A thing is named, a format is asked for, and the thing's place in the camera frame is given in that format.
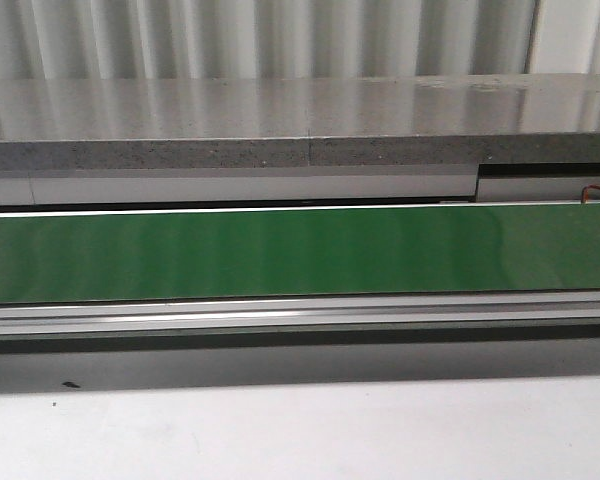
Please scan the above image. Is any grey stone counter ledge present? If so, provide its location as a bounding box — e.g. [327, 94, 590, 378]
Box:
[0, 74, 600, 172]

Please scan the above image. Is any white pleated curtain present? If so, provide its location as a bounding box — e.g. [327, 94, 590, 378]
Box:
[0, 1, 600, 79]

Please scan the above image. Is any silver conveyor frame rail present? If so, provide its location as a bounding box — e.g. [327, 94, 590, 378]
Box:
[0, 291, 600, 338]

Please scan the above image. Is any green conveyor belt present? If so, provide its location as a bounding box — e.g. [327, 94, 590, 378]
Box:
[0, 203, 600, 305]

